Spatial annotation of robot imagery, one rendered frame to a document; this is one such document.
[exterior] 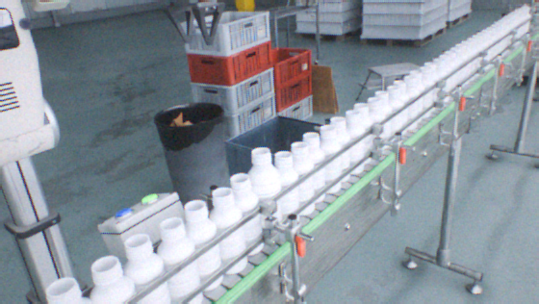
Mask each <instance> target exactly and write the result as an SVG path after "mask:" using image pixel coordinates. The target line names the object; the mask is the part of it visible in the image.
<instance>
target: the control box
mask: <svg viewBox="0 0 539 304"><path fill-rule="evenodd" d="M157 196H158V197H157V198H155V199H152V200H150V201H148V202H145V203H143V202H141V203H139V204H138V205H134V206H132V208H131V209H132V211H131V212H130V213H128V214H126V215H121V216H118V217H116V216H113V217H111V218H109V220H107V221H103V222H101V223H100V224H99V225H98V226H97V227H98V229H99V231H100V232H102V238H103V240H104V242H105V243H106V244H107V248H108V250H109V252H110V253H111V255H112V256H114V257H122V258H127V257H126V252H125V249H124V246H125V245H124V242H125V241H126V240H127V239H128V238H130V237H131V236H134V235H138V234H145V235H148V236H149V239H150V240H151V242H152V246H153V245H155V244H157V243H159V241H160V240H161V234H160V224H161V223H162V222H163V221H164V220H165V219H167V218H173V217H177V218H181V219H182V220H183V223H184V225H185V224H186V223H187V220H186V219H185V214H184V212H185V210H184V208H183V206H182V204H181V202H180V199H179V196H178V194H177V193H176V192H173V193H163V194H157Z"/></svg>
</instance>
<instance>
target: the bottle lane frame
mask: <svg viewBox="0 0 539 304"><path fill-rule="evenodd" d="M530 39H538V41H533V42H534V48H539V32H538V33H536V34H535V36H533V37H531V38H530ZM533 42H532V44H531V46H530V50H529V51H526V57H525V65H524V73H525V72H526V71H528V70H529V69H530V68H531V66H532V65H534V63H535V62H536V61H537V59H532V57H539V50H533V48H532V46H533ZM523 48H524V45H521V46H520V47H519V49H517V50H515V51H514V52H513V53H512V54H511V55H510V56H508V57H507V58H506V59H504V60H503V61H502V62H503V63H505V62H510V63H511V62H513V64H512V67H513V68H519V67H520V62H521V57H522V53H523ZM532 50H533V56H532V57H530V56H531V51H532ZM510 70H511V75H510V77H511V78H518V73H517V71H518V70H512V69H511V68H510V66H509V65H506V66H505V67H504V68H503V72H502V75H501V76H500V75H499V79H498V84H497V90H496V96H497V97H498V98H497V100H496V101H495V102H497V101H498V100H499V98H500V97H501V96H503V95H504V94H505V93H506V91H507V90H509V89H510V88H511V87H512V86H513V84H515V80H516V79H509V76H508V73H509V71H510ZM494 72H495V68H494V69H492V70H491V71H490V72H489V73H487V75H485V76H484V77H482V78H481V79H480V80H479V81H478V82H476V83H475V84H474V85H473V86H472V87H471V88H469V89H468V90H466V92H465V93H463V94H465V95H471V96H473V97H474V98H473V99H467V98H466V100H465V107H464V111H460V105H459V112H458V119H457V134H458V138H457V140H456V141H458V140H459V139H460V138H461V137H462V136H463V135H464V134H465V133H466V132H467V131H468V130H469V124H470V118H471V112H472V111H474V110H475V108H478V113H479V116H478V117H477V119H479V118H481V117H482V116H483V115H484V114H485V113H486V112H487V108H483V107H481V106H480V105H478V103H479V97H482V98H483V99H482V103H481V104H482V105H484V106H489V104H490V101H489V97H483V96H482V95H481V94H480V92H481V87H484V91H483V93H484V95H490V96H491V93H492V87H493V82H494ZM524 73H523V74H524ZM453 109H454V101H453V102H452V104H449V105H448V106H447V107H446V108H445V109H444V110H442V111H440V112H439V114H438V115H436V116H435V117H433V118H432V120H430V121H427V124H426V125H425V126H423V127H422V129H421V130H419V131H417V132H416V134H414V135H413V136H411V137H410V138H409V139H408V140H406V141H405V142H404V145H412V146H415V147H416V149H415V151H408V150H407V151H406V152H405V161H404V165H401V164H400V157H399V171H398V188H399V189H400V190H401V195H400V196H399V199H401V197H402V196H403V195H404V194H406V193H407V192H408V191H409V190H410V189H411V187H412V186H414V185H415V184H416V182H417V181H418V180H420V179H421V177H422V176H423V175H425V174H426V172H427V171H428V170H430V169H431V167H432V166H433V165H434V164H435V163H436V162H437V161H438V160H439V159H440V158H441V157H442V156H444V155H445V153H446V152H447V151H448V146H445V145H441V143H440V142H438V140H439V135H440V134H443V133H442V131H440V124H441V122H442V121H444V124H445V125H444V129H443V130H444V131H445V132H449V133H450V130H451V123H452V116H453ZM442 136H443V137H442V143H444V144H449V145H450V139H449V135H445V134H443V135H442ZM393 157H394V152H392V153H391V154H390V155H389V156H386V158H385V159H384V160H383V161H379V164H378V165H376V166H373V167H372V170H370V171H369V172H367V171H366V172H367V174H366V175H364V176H363V177H362V178H359V180H358V181H357V183H355V184H352V187H350V188H349V189H347V190H344V191H345V192H344V193H343V194H342V195H340V196H339V197H337V196H335V197H337V199H335V200H334V201H333V203H330V204H328V203H327V204H328V207H327V208H324V209H323V211H322V212H320V211H318V212H319V214H318V215H317V216H316V217H314V218H312V219H311V218H309V222H308V223H307V224H306V225H304V226H303V227H302V232H304V233H306V234H309V235H311V236H313V237H315V241H314V242H309V241H304V250H305V256H304V257H300V256H299V261H300V283H302V284H304V285H305V288H306V293H305V298H306V296H307V295H308V294H309V293H311V291H312V290H313V289H314V288H315V287H316V285H317V284H318V283H320V282H321V280H322V279H323V278H325V276H326V275H327V274H328V273H330V271H331V270H332V269H333V267H335V265H336V264H337V263H339V262H340V261H341V260H342V259H343V258H344V257H345V255H346V254H347V253H349V251H350V250H351V249H352V248H353V247H354V245H355V244H356V243H358V242H359V240H361V239H363V238H364V236H365V235H366V234H368V233H369V231H370V230H371V229H372V228H373V226H374V225H375V224H376V223H377V222H378V220H379V219H381V218H382V217H383V216H384V215H386V214H387V213H388V212H389V206H390V205H391V204H386V203H383V201H382V199H379V190H381V189H382V188H383V187H382V185H381V186H380V185H379V184H380V175H382V174H384V180H383V185H385V187H388V188H392V187H393V172H394V161H393ZM277 245H278V248H277V249H276V250H275V251H273V252H272V253H271V255H267V254H265V253H264V254H265V255H267V258H266V259H265V260H264V261H262V262H261V263H260V264H259V265H257V266H256V265H253V266H254V268H253V269H252V270H251V271H250V272H249V273H247V275H246V276H245V277H242V276H241V275H238V274H237V275H238V276H240V277H241V278H242V280H241V281H240V282H238V283H237V284H236V285H235V286H234V287H232V288H226V287H224V288H225V289H226V293H225V294H224V295H222V296H221V298H220V299H217V301H214V300H210V299H208V300H210V301H211V304H294V302H293V301H292V300H291V299H289V298H286V294H285V293H281V282H282V281H283V280H284V277H281V274H280V265H281V264H282V263H283V262H286V271H287V272H286V276H287V277H288V279H291V280H292V267H291V254H290V243H289V242H288V241H285V242H284V243H283V244H282V245H279V244H277ZM292 281H293V280H292Z"/></svg>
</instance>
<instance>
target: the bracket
mask: <svg viewBox="0 0 539 304"><path fill-rule="evenodd" d="M535 7H537V11H536V8H535ZM535 7H534V8H532V10H530V12H532V14H531V16H534V17H533V18H534V20H535V21H533V23H532V24H533V25H534V27H533V28H530V29H531V32H533V33H535V32H536V28H535V26H536V25H537V24H539V22H538V21H537V19H538V17H539V14H534V12H535V11H536V13H538V12H539V5H537V6H535ZM510 32H511V35H510V36H513V38H511V39H510V42H512V44H509V45H507V46H508V50H514V48H515V44H513V42H516V41H522V42H523V44H524V48H523V53H522V57H521V62H520V67H519V68H513V67H512V64H513V62H511V63H510V62H505V63H503V62H502V58H501V57H502V54H497V58H496V61H495V62H489V61H488V60H487V59H484V58H486V57H487V56H488V51H481V52H479V53H480V58H482V60H480V64H481V68H479V69H477V70H478V72H477V74H479V75H483V74H484V73H485V68H483V66H484V65H486V64H488V63H489V64H494V65H495V72H494V82H493V87H492V93H491V96H490V95H484V93H483V91H484V87H481V92H480V94H481V95H482V96H483V97H489V101H490V104H489V106H484V105H482V104H481V103H482V99H483V98H482V97H479V103H478V105H480V106H481V107H483V108H487V112H488V114H492V112H493V111H494V109H495V108H496V107H495V106H494V103H495V101H496V100H497V98H498V97H497V96H496V90H497V84H498V79H499V75H500V76H501V75H502V72H503V68H504V67H505V66H506V65H509V66H510V68H511V69H512V70H518V71H517V73H518V78H511V77H510V75H511V70H510V71H509V73H508V76H509V79H516V80H515V82H516V85H517V86H519V85H520V84H521V82H522V81H523V78H522V77H523V73H524V65H525V57H526V51H529V50H530V46H531V44H532V42H533V41H538V39H529V38H530V36H529V32H526V36H525V37H524V38H514V36H516V35H517V32H518V30H511V31H510ZM526 48H527V50H526ZM436 83H437V87H436V89H440V90H439V91H438V92H437V97H440V98H439V100H435V101H434V103H435V106H434V108H438V109H441V108H443V107H444V103H445V100H441V98H444V97H445V96H448V97H453V99H452V100H453V101H454V109H453V116H452V123H451V130H450V133H449V132H445V131H444V130H443V129H444V125H445V124H444V121H442V122H441V124H440V131H442V133H443V134H445V135H449V139H450V145H449V144H444V143H442V137H443V136H442V135H443V134H440V135H439V140H438V142H440V143H441V145H445V146H448V151H449V155H450V156H453V154H454V151H455V150H456V140H457V138H458V134H457V119H458V112H459V105H460V111H464V107H465V100H466V98H467V99H473V98H474V97H473V96H471V95H465V94H463V92H464V91H463V90H462V86H461V85H457V86H456V92H455V93H447V91H446V90H442V89H444V88H445V87H446V86H447V81H444V80H438V81H437V82H436ZM371 128H372V133H371V135H375V136H376V137H375V138H374V139H373V140H372V145H373V146H376V148H373V149H372V151H371V152H372V156H371V158H373V159H377V160H378V159H379V158H381V157H382V149H379V148H378V146H382V145H386V146H392V152H394V157H393V161H394V172H393V187H392V188H388V187H385V185H383V180H384V174H382V175H380V184H379V185H380V186H381V185H382V187H383V188H382V189H381V190H379V199H382V201H383V203H386V204H391V205H390V206H389V211H390V212H391V216H396V215H397V212H398V210H399V209H400V205H399V196H400V195H401V190H400V189H399V188H398V171H399V157H400V164H401V165H404V161H405V152H406V151H407V150H408V151H415V149H416V147H415V146H412V145H404V139H402V138H401V135H402V133H401V132H395V140H394V141H385V140H384V138H382V137H380V135H381V134H383V126H382V125H377V124H374V125H373V126H372V127H371ZM215 189H218V186H217V185H212V186H210V195H209V194H206V193H200V194H199V198H204V199H205V200H207V204H208V208H209V211H210V210H211V209H213V208H214V205H213V191H214V190H215ZM383 189H385V190H390V193H389V195H390V197H391V198H392V202H390V201H387V200H384V199H383V191H384V190H383ZM259 207H262V212H261V215H264V216H267V218H266V219H265V227H266V228H267V229H268V231H267V232H265V233H264V234H263V235H262V236H264V242H263V243H264V244H266V245H267V246H275V244H276V243H277V242H279V241H280V233H279V232H278V231H274V230H275V229H279V230H280V231H285V241H288V242H289V243H290V254H291V267H292V280H293V281H292V280H291V279H288V277H287V276H286V272H287V271H286V262H283V263H282V264H281V265H280V274H281V277H284V280H283V281H282V282H281V293H285V294H286V298H289V299H291V300H292V301H293V302H294V304H306V302H305V293H306V288H305V285H304V284H302V283H300V261H299V256H300V257H304V256H305V250H304V241H309V242H314V241H315V237H313V236H311V235H309V234H306V233H304V232H302V223H301V222H299V221H297V215H295V214H289V216H288V219H289V225H288V226H286V225H284V224H282V223H280V222H279V219H278V217H275V216H272V215H274V214H275V212H277V202H274V201H271V200H269V199H267V200H266V201H265V202H262V203H261V204H260V205H259ZM287 282H288V283H290V284H291V285H293V287H292V288H291V295H289V294H288V292H287V289H288V283H287Z"/></svg>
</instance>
